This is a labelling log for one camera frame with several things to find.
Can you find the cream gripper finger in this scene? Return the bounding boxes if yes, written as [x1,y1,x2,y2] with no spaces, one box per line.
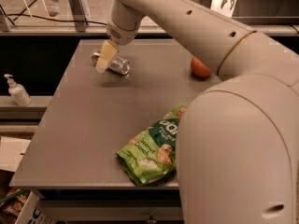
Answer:
[95,40,119,74]

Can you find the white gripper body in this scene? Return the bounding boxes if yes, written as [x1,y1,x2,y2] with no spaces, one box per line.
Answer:
[107,20,137,46]

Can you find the silver redbull can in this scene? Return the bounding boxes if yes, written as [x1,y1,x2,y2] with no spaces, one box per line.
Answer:
[92,49,130,76]

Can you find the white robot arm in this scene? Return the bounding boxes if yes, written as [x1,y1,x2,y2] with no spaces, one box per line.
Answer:
[107,0,299,224]

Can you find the red apple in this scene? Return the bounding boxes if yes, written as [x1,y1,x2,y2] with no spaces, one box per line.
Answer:
[191,57,211,78]

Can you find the white pump soap bottle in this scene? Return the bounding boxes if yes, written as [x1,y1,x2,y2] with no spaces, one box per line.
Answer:
[4,74,31,106]

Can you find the green snack bag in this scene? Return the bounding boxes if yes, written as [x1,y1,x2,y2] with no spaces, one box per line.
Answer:
[116,105,186,186]

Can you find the white paper sheet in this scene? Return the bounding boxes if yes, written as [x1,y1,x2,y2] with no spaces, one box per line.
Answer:
[0,136,30,172]

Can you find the grey table drawer front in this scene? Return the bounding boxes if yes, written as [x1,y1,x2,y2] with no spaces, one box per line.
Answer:
[36,201,183,222]

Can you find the white cardboard box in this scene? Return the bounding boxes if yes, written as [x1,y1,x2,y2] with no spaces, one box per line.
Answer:
[15,192,57,224]

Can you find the left metal railing post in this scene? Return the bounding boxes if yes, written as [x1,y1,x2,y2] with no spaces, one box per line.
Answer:
[68,0,90,32]

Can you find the black cable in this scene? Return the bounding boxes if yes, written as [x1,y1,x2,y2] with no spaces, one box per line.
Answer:
[0,0,108,28]

